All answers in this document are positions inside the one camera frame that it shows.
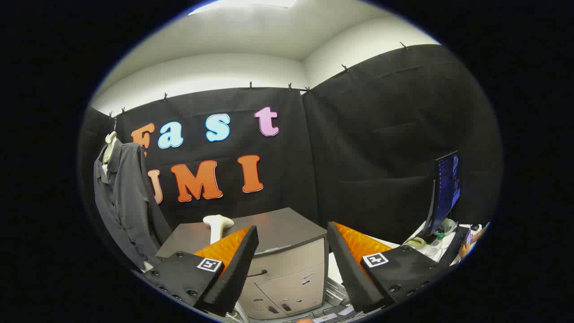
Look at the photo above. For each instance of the white garment steamer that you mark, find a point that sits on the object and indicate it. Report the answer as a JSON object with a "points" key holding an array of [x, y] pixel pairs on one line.
{"points": [[217, 224]]}

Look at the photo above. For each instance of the grey button-up shirt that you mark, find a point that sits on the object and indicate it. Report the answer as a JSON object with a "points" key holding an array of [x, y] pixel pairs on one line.
{"points": [[125, 197]]}

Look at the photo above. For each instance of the cream clothes hanger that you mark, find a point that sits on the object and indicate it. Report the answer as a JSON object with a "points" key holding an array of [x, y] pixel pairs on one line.
{"points": [[110, 139]]}

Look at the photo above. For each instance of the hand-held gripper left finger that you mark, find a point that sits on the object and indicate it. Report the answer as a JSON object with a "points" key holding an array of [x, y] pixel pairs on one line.
{"points": [[237, 269]]}

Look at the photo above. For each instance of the black computer monitor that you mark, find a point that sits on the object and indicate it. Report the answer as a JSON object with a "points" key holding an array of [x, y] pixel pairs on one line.
{"points": [[448, 184]]}

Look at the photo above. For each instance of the black keyboard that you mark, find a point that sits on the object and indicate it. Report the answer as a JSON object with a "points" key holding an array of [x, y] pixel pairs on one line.
{"points": [[453, 246]]}

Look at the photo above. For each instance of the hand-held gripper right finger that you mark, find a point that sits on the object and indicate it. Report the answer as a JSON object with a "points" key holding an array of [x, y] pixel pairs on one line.
{"points": [[347, 269]]}

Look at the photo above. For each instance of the grey drawer cabinet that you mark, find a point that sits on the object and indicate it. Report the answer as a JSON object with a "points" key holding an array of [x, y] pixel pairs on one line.
{"points": [[287, 269]]}

